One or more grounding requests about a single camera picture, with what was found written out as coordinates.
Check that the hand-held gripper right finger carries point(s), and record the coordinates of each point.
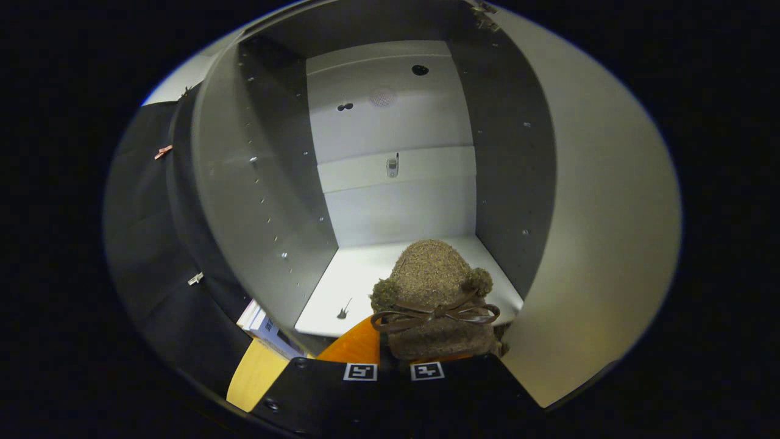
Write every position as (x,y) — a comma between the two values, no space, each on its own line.
(469,393)

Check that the black backdrop cloth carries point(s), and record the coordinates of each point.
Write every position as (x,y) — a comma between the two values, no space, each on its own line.
(146,244)

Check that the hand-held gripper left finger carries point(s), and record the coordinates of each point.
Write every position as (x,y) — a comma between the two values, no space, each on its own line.
(317,396)

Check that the red clip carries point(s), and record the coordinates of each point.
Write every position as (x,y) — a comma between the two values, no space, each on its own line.
(163,151)

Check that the silver clip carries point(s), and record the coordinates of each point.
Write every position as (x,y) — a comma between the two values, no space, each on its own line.
(195,278)

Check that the grey shoe cabinet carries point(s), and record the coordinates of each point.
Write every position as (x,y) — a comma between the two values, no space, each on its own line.
(396,207)

